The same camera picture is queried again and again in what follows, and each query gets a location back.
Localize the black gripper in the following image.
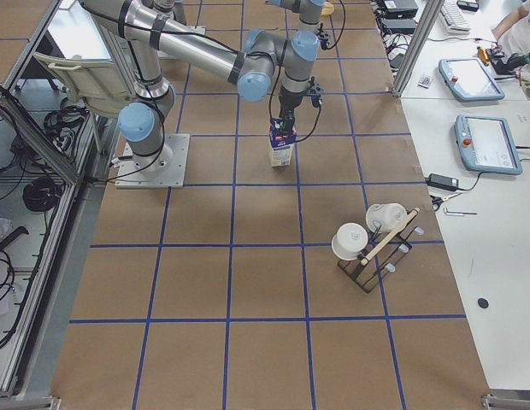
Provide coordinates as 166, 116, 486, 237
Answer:
279, 87, 323, 135

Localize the blue white milk carton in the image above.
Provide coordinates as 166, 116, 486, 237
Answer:
269, 117, 297, 167

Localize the white ribbed cup on rack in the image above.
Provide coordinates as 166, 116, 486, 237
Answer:
366, 203, 407, 233

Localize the wooden mug tree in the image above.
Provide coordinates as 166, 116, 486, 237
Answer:
321, 1, 335, 17

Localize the black power adapter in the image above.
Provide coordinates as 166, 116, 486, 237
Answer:
425, 173, 459, 192

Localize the far teach pendant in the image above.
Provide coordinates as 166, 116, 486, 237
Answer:
439, 58, 505, 102

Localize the teach pendant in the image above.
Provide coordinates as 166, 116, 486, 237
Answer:
454, 114, 522, 175
439, 58, 505, 102

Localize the grey office chair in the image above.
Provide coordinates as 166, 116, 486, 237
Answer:
33, 52, 134, 118

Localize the near teach pendant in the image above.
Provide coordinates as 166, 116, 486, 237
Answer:
454, 114, 522, 175

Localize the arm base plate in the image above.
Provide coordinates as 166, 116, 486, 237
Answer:
185, 26, 206, 35
115, 133, 191, 189

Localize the wooden rack handle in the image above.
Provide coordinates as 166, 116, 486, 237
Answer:
360, 208, 421, 267

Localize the black wire cup rack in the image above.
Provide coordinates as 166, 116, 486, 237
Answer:
337, 225, 425, 294

